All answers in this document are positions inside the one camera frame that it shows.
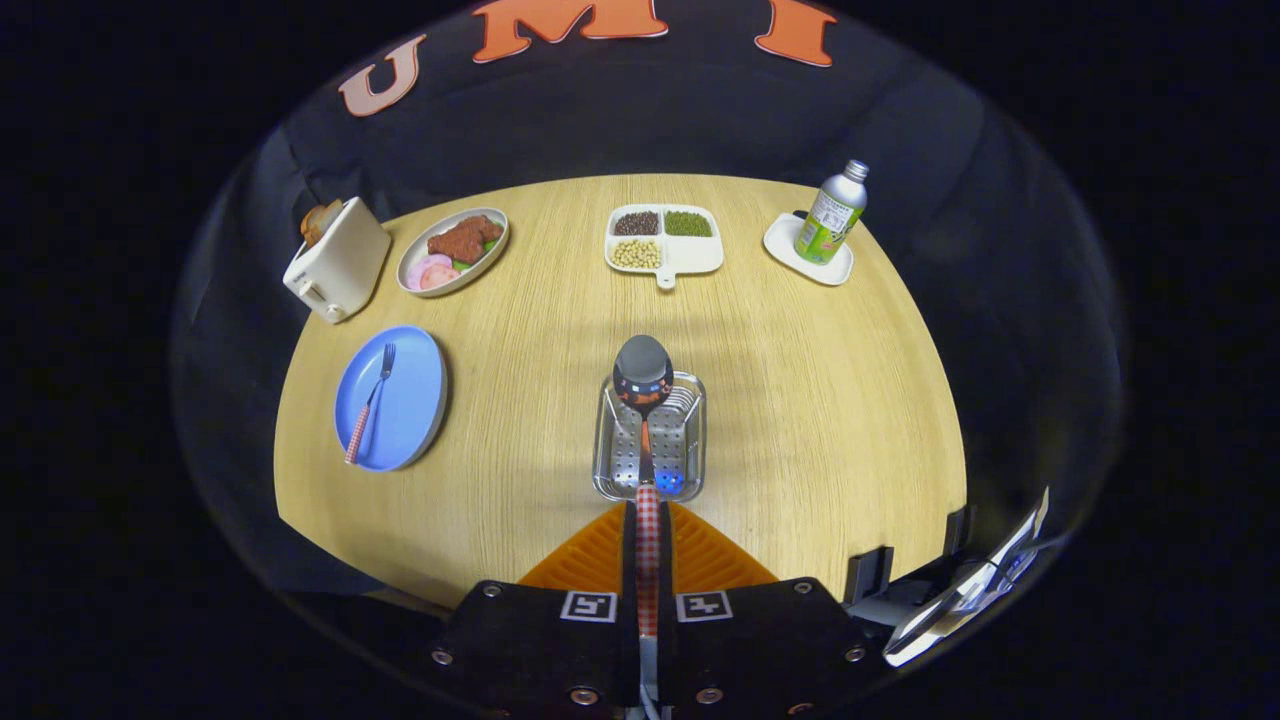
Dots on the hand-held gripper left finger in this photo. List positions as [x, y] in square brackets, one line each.
[630, 560]

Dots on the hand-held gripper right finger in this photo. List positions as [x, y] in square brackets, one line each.
[665, 560]

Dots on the metal drain basket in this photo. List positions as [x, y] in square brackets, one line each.
[620, 450]

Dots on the blue plate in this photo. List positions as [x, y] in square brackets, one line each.
[405, 400]

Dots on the pile of yellow soybeans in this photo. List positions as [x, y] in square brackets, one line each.
[636, 254]

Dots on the white divided tray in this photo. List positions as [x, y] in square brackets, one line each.
[692, 255]

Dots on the white plate with food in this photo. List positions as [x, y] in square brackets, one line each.
[487, 258]

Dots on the pile of dark beans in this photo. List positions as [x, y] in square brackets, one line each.
[636, 223]

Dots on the white coaster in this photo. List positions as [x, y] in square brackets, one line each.
[785, 245]

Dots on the salmon ham slice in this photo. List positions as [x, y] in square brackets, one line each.
[446, 277]

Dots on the green lettuce leaf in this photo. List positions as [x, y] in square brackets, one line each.
[464, 266]

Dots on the pile of green beans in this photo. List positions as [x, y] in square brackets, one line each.
[688, 223]

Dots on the pink ham slice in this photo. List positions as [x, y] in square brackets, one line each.
[420, 270]

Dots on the brown meat steak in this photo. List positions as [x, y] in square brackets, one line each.
[462, 240]

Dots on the green and silver bottle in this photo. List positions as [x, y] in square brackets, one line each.
[828, 220]

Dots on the white toaster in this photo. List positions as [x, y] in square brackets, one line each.
[340, 265]

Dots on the toasted bread slice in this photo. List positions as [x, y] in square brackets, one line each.
[331, 213]
[311, 228]

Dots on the black stand bracket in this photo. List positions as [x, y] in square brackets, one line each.
[868, 575]
[958, 530]

